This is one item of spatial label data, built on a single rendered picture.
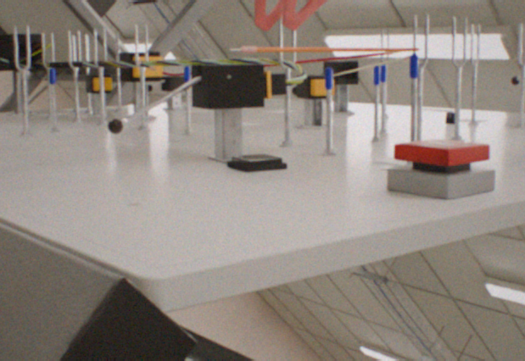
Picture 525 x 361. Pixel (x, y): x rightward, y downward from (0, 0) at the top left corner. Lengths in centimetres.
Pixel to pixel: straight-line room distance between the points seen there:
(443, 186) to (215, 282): 22
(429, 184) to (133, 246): 23
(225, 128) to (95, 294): 40
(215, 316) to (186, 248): 1027
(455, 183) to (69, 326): 30
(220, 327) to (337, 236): 1036
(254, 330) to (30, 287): 1081
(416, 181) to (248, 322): 1054
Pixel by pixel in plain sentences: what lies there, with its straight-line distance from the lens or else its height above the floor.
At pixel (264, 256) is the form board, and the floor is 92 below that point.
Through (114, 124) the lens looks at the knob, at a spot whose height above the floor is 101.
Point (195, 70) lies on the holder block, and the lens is 73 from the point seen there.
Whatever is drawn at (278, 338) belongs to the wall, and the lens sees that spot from 1154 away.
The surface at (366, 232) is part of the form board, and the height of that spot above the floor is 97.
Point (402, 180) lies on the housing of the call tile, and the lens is 56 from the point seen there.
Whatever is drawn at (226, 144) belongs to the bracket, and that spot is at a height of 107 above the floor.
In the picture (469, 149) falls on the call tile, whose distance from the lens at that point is 56.
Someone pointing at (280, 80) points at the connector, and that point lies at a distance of 74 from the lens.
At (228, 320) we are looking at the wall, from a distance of 1084.
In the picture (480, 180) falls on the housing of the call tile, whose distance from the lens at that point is 57.
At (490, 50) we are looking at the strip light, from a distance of 402.
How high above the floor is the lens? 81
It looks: 19 degrees up
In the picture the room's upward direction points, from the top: 36 degrees clockwise
